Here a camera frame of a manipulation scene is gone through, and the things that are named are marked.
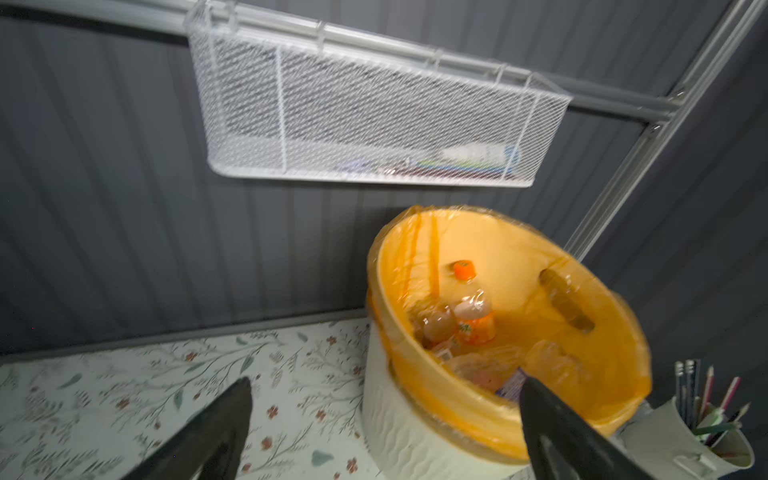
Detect white ribbed trash bin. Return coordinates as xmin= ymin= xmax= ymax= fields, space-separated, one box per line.
xmin=361 ymin=324 xmax=534 ymax=479

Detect orange soda label bottle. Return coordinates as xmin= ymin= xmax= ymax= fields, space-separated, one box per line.
xmin=447 ymin=260 xmax=496 ymax=346

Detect white wire wall basket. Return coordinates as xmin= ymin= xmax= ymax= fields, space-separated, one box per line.
xmin=184 ymin=1 xmax=572 ymax=188

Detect white tube in basket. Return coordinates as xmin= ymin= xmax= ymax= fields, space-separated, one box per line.
xmin=414 ymin=143 xmax=522 ymax=171

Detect white pencil cup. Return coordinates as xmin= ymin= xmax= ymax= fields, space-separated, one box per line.
xmin=619 ymin=399 xmax=755 ymax=479

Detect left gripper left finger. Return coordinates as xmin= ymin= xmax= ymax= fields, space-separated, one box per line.
xmin=125 ymin=377 xmax=253 ymax=479

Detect orange bin liner bag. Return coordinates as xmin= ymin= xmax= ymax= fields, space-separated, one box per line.
xmin=367 ymin=206 xmax=652 ymax=461

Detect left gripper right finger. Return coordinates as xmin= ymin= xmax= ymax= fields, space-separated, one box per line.
xmin=520 ymin=377 xmax=650 ymax=479

